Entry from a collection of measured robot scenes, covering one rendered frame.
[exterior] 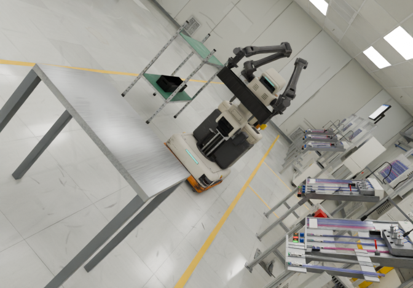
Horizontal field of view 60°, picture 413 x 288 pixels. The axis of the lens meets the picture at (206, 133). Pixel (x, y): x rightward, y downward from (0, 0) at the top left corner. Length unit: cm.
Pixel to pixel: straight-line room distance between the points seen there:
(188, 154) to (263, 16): 838
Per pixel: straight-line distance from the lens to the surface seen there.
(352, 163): 727
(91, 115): 152
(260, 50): 318
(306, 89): 1121
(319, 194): 400
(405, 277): 307
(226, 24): 1167
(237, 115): 346
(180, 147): 359
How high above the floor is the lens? 146
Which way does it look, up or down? 16 degrees down
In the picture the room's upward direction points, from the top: 45 degrees clockwise
